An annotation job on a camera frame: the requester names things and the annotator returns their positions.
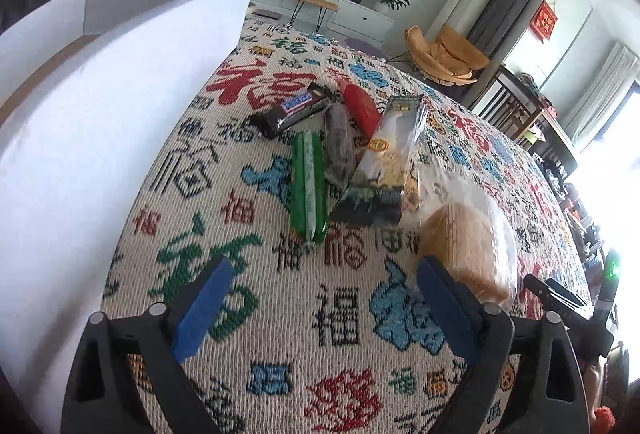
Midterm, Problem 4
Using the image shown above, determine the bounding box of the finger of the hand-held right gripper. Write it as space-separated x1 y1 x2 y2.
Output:
546 278 588 309
523 274 568 312

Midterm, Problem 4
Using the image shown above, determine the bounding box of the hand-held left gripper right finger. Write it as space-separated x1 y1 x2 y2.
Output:
416 255 591 434

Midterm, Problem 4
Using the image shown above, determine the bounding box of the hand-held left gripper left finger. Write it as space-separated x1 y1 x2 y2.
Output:
61 255 236 434

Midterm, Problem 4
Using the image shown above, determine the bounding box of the bagged sliced bread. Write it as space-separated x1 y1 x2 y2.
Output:
417 184 518 310

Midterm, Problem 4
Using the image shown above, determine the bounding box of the green snack packet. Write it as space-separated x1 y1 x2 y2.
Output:
289 130 328 242

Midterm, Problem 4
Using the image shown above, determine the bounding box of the yellow and dark snack bag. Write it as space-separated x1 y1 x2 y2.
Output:
329 95 430 229

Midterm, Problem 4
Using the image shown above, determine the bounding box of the clear dark snack packet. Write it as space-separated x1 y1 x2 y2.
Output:
322 104 361 189

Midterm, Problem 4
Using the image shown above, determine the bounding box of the large white box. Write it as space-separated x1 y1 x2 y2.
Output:
0 0 257 434

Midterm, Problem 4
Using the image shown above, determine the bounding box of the dark chocolate bar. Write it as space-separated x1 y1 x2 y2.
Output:
248 81 335 140

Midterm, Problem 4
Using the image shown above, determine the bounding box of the red snack packet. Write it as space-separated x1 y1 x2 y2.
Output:
336 79 383 138

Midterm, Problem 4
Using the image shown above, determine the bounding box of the printed woven blanket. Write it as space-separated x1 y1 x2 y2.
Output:
100 11 608 434

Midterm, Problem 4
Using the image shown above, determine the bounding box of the dark cluttered table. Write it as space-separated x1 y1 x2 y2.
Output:
520 114 583 180

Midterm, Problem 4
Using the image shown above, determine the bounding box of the dark wooden chair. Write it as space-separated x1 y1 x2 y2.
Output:
470 64 543 140

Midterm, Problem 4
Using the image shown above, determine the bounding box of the white sheer curtain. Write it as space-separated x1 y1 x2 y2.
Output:
565 41 640 147

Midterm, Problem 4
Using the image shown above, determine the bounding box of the orange lounge chair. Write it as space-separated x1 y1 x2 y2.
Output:
400 24 491 87

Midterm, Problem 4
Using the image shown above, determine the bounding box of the purple round mat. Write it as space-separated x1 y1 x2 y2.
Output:
345 36 383 60

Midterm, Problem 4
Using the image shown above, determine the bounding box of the white tv cabinet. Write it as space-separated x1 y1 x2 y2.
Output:
187 0 396 46

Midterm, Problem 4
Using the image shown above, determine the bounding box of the wooden stool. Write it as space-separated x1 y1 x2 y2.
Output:
289 0 341 32

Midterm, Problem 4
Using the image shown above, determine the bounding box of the red wall decoration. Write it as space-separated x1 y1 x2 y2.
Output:
531 0 558 42

